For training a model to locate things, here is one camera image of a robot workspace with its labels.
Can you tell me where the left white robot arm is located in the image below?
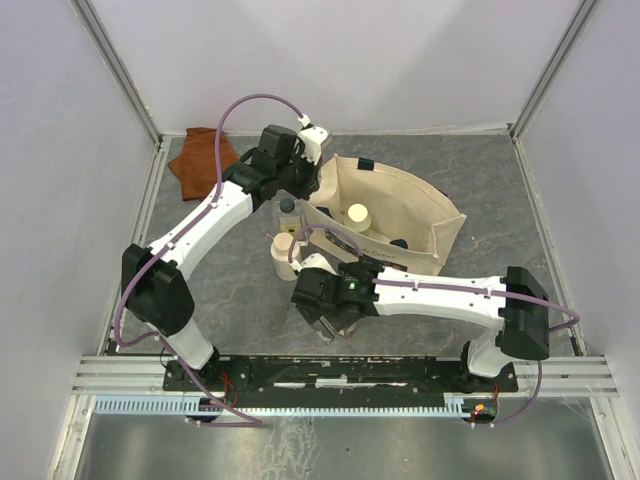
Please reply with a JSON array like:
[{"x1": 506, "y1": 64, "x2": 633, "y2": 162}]
[{"x1": 121, "y1": 124, "x2": 330, "y2": 390}]

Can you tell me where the small circuit board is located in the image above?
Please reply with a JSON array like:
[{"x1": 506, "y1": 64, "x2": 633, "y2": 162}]
[{"x1": 471, "y1": 403, "x2": 497, "y2": 422}]

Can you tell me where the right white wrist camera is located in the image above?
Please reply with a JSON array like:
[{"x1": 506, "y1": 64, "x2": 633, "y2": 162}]
[{"x1": 289, "y1": 253, "x2": 337, "y2": 275}]

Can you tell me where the amber liquid clear bottle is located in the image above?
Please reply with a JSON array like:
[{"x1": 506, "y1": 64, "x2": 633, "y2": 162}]
[{"x1": 318, "y1": 316, "x2": 356, "y2": 343}]

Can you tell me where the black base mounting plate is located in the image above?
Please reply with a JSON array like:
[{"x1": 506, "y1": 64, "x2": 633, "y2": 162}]
[{"x1": 196, "y1": 355, "x2": 518, "y2": 404}]

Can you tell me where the aluminium frame rail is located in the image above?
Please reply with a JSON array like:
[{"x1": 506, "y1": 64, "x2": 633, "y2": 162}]
[{"x1": 72, "y1": 353, "x2": 171, "y2": 396}]

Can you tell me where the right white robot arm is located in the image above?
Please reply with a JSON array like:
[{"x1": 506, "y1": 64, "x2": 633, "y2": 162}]
[{"x1": 291, "y1": 255, "x2": 550, "y2": 391}]

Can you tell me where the beige pump bottle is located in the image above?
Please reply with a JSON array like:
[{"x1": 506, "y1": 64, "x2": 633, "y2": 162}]
[{"x1": 270, "y1": 232, "x2": 301, "y2": 281}]

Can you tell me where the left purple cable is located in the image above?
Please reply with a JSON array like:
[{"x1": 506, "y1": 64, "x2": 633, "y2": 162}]
[{"x1": 113, "y1": 93, "x2": 314, "y2": 431}]

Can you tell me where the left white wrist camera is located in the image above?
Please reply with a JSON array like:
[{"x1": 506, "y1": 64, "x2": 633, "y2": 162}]
[{"x1": 298, "y1": 114, "x2": 332, "y2": 165}]

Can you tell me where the square perfume bottle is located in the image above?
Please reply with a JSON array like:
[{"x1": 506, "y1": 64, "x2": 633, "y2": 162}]
[{"x1": 273, "y1": 198, "x2": 306, "y2": 236}]

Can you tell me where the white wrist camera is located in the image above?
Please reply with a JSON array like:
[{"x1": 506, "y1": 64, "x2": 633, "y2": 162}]
[
  {"x1": 298, "y1": 114, "x2": 332, "y2": 165},
  {"x1": 289, "y1": 253, "x2": 337, "y2": 275}
]

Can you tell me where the pale green lotion bottle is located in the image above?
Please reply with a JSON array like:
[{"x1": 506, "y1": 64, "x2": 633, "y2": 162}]
[{"x1": 343, "y1": 203, "x2": 371, "y2": 236}]

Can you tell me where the brown folded towel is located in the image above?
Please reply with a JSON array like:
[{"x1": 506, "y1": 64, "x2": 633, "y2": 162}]
[{"x1": 169, "y1": 127, "x2": 217, "y2": 201}]

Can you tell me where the blue slotted cable duct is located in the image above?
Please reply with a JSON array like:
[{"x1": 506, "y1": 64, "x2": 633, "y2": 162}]
[{"x1": 94, "y1": 389, "x2": 494, "y2": 418}]

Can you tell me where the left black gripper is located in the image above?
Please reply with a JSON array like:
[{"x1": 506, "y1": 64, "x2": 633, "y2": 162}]
[{"x1": 275, "y1": 147, "x2": 322, "y2": 201}]

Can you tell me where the cream canvas tote bag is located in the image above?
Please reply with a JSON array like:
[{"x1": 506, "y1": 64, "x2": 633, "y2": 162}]
[{"x1": 302, "y1": 155, "x2": 466, "y2": 275}]

